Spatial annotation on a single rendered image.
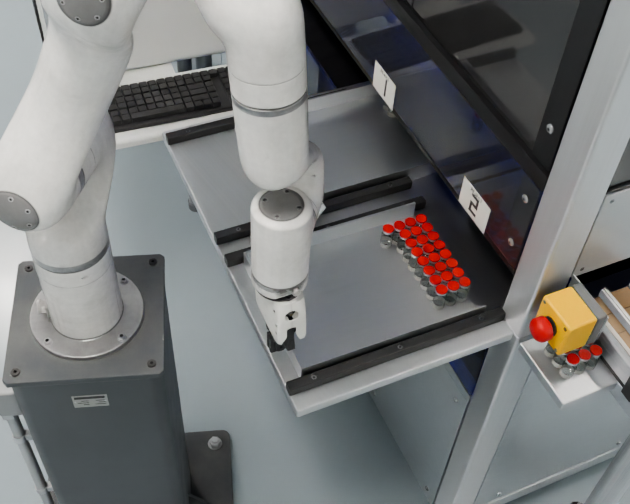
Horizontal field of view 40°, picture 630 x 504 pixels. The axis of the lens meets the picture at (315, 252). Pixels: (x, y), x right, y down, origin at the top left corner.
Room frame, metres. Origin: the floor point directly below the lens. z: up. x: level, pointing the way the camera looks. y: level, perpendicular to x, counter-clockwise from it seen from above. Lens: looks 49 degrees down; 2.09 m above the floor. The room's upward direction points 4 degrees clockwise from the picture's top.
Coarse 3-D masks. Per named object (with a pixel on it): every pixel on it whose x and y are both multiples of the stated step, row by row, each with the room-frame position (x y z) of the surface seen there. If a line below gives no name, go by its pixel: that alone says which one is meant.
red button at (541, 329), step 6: (534, 318) 0.82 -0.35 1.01; (540, 318) 0.82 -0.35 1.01; (546, 318) 0.82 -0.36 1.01; (534, 324) 0.81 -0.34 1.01; (540, 324) 0.81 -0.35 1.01; (546, 324) 0.81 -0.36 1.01; (534, 330) 0.80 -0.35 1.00; (540, 330) 0.80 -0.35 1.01; (546, 330) 0.80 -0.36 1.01; (552, 330) 0.80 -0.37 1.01; (534, 336) 0.80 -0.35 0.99; (540, 336) 0.79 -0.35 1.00; (546, 336) 0.79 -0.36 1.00; (552, 336) 0.80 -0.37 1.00
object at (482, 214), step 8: (464, 176) 1.08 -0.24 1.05; (464, 184) 1.07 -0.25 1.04; (464, 192) 1.07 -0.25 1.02; (472, 192) 1.05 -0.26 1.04; (464, 200) 1.07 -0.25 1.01; (472, 200) 1.05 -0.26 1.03; (480, 200) 1.03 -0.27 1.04; (464, 208) 1.06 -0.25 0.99; (472, 208) 1.04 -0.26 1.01; (480, 208) 1.03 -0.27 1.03; (488, 208) 1.01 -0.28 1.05; (472, 216) 1.04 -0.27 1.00; (480, 216) 1.02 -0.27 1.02; (488, 216) 1.00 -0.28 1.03; (480, 224) 1.02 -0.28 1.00
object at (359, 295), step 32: (352, 224) 1.08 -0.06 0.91; (384, 224) 1.11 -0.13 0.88; (320, 256) 1.02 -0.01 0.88; (352, 256) 1.03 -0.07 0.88; (384, 256) 1.03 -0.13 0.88; (320, 288) 0.95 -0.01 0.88; (352, 288) 0.95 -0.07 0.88; (384, 288) 0.96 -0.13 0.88; (416, 288) 0.96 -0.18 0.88; (320, 320) 0.88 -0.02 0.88; (352, 320) 0.88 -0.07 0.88; (384, 320) 0.89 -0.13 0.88; (416, 320) 0.89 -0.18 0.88; (448, 320) 0.88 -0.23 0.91; (288, 352) 0.80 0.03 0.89; (320, 352) 0.81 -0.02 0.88; (352, 352) 0.80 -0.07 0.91
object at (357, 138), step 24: (336, 96) 1.44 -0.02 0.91; (360, 96) 1.47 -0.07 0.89; (312, 120) 1.39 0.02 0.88; (336, 120) 1.39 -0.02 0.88; (360, 120) 1.40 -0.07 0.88; (384, 120) 1.40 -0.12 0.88; (336, 144) 1.32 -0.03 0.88; (360, 144) 1.33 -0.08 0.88; (384, 144) 1.33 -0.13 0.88; (408, 144) 1.34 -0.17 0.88; (336, 168) 1.25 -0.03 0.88; (360, 168) 1.26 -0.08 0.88; (384, 168) 1.26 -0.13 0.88; (408, 168) 1.23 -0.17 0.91; (432, 168) 1.25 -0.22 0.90; (336, 192) 1.16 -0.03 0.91
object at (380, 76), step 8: (376, 64) 1.38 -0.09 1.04; (376, 72) 1.37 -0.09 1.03; (384, 72) 1.35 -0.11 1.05; (376, 80) 1.37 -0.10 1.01; (384, 80) 1.34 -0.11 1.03; (376, 88) 1.37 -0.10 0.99; (384, 88) 1.34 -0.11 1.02; (392, 88) 1.32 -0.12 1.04; (392, 96) 1.31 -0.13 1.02; (392, 104) 1.31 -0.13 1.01
